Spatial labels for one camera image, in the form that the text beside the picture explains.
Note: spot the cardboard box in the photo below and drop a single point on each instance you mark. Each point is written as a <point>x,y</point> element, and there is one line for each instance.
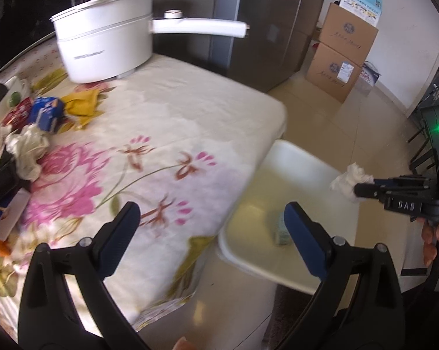
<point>347,40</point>
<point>330,76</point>

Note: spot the red snack packet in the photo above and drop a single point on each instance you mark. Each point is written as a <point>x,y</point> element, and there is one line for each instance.
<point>17,115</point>

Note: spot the white plastic bin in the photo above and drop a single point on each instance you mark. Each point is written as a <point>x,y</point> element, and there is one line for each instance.
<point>270,186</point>

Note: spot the white bowl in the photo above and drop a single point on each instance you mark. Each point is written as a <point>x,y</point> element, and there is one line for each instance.
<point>18,85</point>

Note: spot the white and blue bag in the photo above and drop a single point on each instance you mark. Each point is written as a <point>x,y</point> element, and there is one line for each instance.
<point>369,78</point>

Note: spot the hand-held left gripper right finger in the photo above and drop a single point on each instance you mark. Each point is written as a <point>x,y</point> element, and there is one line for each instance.
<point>302,241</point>

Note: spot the white electric pot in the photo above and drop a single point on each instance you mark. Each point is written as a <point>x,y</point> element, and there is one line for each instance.
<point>102,36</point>

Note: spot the large white tissue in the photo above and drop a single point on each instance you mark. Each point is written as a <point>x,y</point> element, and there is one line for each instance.
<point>26,151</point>

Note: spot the black microwave oven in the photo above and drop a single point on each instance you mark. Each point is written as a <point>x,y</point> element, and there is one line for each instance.
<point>22,18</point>

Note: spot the grey refrigerator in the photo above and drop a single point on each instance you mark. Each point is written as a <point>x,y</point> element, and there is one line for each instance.
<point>259,25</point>

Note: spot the blue snack packet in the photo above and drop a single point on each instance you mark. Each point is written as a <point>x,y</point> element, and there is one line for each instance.
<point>46,115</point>

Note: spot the person's left hand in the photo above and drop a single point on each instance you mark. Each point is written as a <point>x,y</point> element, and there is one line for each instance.
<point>184,344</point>

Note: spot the blue and white box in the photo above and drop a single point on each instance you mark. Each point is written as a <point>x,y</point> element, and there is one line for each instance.
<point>13,215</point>

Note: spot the floral tablecloth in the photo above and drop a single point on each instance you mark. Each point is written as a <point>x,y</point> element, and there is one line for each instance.
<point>168,116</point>

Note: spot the blue and white carton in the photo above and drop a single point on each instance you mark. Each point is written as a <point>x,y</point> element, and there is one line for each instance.
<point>361,3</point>

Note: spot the person's right hand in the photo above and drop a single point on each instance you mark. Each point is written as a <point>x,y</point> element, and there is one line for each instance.
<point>432,242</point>

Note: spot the light green packet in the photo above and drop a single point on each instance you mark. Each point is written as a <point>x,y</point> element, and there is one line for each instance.
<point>280,231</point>

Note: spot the black plastic tray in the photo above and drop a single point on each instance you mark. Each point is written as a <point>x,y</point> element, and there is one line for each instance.
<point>2,186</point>

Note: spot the green lime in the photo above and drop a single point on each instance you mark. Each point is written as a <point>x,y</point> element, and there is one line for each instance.
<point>14,98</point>

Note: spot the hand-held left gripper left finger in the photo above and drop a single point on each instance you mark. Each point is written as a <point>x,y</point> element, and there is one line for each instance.
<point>120,234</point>

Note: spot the yellow wrapper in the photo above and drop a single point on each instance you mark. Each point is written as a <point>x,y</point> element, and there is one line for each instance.
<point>82,105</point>

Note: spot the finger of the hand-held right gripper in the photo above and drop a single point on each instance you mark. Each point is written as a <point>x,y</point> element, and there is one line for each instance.
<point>369,190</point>
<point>401,181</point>

